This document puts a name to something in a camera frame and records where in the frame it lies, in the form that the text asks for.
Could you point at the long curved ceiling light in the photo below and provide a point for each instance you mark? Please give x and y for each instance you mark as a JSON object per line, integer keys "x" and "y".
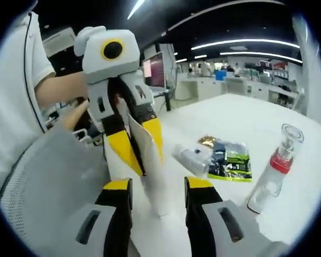
{"x": 243, "y": 41}

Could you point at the person's left hand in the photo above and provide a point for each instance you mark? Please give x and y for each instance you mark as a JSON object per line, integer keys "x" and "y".
{"x": 75, "y": 114}

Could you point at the gold foil skincare sachet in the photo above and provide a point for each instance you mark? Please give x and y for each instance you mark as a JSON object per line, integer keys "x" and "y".
{"x": 207, "y": 141}

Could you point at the blue white skincare packet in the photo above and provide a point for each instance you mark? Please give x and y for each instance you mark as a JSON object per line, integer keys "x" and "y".
{"x": 222, "y": 150}

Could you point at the grey mesh chair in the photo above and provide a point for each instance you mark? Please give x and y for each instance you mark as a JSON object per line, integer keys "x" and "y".
{"x": 42, "y": 174}

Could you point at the short curved ceiling light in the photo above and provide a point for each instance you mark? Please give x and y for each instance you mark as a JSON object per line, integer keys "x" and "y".
{"x": 256, "y": 54}

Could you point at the person's white shirt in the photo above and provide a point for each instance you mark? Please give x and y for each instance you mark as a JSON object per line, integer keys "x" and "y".
{"x": 8, "y": 80}

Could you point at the ceiling air conditioner unit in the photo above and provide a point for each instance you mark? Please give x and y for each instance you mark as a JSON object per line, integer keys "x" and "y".
{"x": 59, "y": 37}

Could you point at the blue box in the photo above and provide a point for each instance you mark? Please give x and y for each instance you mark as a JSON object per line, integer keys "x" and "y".
{"x": 221, "y": 75}

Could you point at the clear skincare sachet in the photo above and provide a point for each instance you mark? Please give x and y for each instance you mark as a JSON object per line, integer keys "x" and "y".
{"x": 192, "y": 158}

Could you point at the red collar skincare pump bottle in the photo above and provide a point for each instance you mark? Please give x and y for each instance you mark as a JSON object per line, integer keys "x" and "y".
{"x": 267, "y": 184}

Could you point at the white skincare tube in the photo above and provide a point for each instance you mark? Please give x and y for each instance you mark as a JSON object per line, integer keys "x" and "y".
{"x": 155, "y": 174}

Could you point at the white low cabinet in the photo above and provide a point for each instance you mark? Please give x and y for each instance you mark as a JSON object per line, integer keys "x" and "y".
{"x": 198, "y": 89}

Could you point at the computer monitor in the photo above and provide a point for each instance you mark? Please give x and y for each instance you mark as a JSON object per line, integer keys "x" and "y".
{"x": 155, "y": 69}

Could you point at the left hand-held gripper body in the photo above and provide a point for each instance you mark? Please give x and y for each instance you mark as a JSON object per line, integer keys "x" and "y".
{"x": 96, "y": 64}

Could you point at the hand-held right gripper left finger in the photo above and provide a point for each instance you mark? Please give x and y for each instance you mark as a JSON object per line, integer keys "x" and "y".
{"x": 115, "y": 214}

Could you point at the side desk with black legs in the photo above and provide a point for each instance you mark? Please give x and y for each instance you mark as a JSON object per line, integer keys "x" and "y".
{"x": 160, "y": 93}

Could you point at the straight ceiling light strip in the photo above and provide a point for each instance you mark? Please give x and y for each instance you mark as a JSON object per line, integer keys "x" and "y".
{"x": 137, "y": 9}

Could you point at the green black skincare packet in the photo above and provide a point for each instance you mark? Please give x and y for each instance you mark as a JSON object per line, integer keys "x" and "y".
{"x": 230, "y": 171}

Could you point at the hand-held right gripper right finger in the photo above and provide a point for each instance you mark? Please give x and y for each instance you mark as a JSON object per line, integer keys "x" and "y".
{"x": 200, "y": 214}

